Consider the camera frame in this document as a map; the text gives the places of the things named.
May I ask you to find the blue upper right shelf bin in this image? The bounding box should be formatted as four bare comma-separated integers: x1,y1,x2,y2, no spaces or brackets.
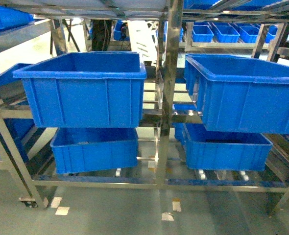
184,54,289,135

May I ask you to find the blue upper left shelf bin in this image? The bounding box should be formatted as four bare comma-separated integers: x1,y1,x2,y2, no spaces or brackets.
13,51,147,128

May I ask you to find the blue lower right shelf bin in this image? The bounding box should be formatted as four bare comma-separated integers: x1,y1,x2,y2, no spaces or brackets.
174,123,273,171

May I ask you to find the blue lower left shelf bin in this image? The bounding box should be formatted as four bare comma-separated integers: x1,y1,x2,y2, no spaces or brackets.
50,128,138,174

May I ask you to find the blue shelf bin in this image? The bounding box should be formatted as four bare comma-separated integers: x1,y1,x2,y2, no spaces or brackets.
174,123,273,171
50,128,138,174
13,51,147,128
184,54,289,135

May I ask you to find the stainless steel shelf frame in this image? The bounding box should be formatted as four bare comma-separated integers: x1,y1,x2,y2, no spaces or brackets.
0,0,289,214

